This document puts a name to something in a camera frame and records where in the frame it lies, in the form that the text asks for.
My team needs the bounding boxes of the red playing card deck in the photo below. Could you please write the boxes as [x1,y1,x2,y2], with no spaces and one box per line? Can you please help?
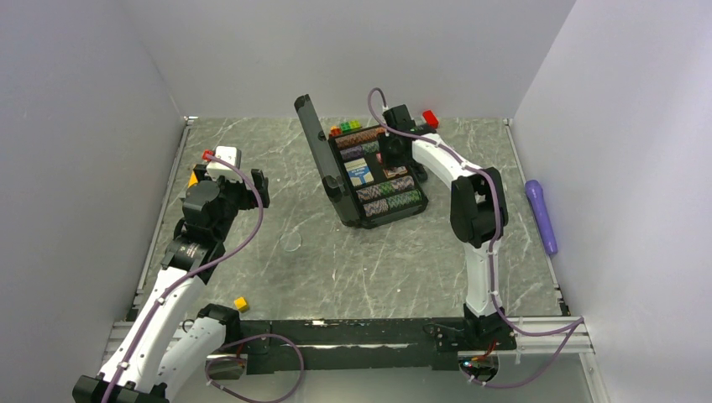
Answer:
[376,153,408,180]

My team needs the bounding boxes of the blue texas holdem card deck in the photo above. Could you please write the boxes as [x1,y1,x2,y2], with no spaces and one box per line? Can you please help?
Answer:
[344,158,374,187]

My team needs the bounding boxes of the clear round plastic disc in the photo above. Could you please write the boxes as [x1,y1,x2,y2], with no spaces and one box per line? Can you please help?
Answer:
[279,230,302,253]

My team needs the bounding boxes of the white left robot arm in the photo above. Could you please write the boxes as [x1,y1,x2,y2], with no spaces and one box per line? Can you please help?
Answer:
[72,165,270,402]

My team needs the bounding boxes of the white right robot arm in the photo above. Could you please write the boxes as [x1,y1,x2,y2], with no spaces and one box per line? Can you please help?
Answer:
[379,105,511,349]

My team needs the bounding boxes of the blue green purple chip row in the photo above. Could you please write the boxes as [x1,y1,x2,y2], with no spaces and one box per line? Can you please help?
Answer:
[356,175,416,202]

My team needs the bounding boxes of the orange black chip row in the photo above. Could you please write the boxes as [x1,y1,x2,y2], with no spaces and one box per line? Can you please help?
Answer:
[334,127,385,149]

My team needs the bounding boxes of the purple green orange chip row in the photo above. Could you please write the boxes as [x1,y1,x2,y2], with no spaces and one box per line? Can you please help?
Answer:
[340,141,380,162]

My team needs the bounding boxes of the red headed toy hammer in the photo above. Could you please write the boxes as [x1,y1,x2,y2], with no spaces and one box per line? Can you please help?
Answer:
[414,110,440,129]

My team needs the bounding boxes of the yellow orange duplo brick tower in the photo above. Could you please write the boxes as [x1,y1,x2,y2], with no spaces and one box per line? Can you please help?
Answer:
[187,171,198,188]

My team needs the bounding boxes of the black poker chip case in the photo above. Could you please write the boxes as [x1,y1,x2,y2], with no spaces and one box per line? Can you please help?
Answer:
[294,95,429,229]

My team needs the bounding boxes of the colourful toy brick stack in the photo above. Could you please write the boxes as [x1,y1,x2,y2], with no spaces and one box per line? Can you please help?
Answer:
[329,120,362,138]

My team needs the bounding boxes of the pink green chip row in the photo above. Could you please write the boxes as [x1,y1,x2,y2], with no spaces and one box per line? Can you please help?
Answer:
[363,190,423,217]

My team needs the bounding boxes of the small yellow cube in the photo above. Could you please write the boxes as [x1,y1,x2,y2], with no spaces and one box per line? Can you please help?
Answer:
[233,296,250,313]

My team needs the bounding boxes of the purple cylindrical flashlight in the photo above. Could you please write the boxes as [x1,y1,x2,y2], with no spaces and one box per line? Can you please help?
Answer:
[525,180,558,256]

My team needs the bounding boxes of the black base crossbar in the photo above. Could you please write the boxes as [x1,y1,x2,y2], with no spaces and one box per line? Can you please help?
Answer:
[240,317,517,374]

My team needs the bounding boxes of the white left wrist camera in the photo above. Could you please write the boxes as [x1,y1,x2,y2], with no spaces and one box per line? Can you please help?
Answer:
[202,146,242,182]

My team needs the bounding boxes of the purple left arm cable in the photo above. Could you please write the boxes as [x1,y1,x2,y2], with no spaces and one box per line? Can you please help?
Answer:
[98,154,306,403]

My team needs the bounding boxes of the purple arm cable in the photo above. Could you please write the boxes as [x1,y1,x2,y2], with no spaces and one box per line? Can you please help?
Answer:
[367,87,585,390]
[98,154,306,403]

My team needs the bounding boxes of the aluminium frame rail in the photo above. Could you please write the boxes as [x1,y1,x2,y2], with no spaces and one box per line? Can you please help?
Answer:
[103,320,147,360]

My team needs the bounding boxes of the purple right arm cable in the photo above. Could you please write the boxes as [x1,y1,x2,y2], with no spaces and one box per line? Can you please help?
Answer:
[367,87,585,390]

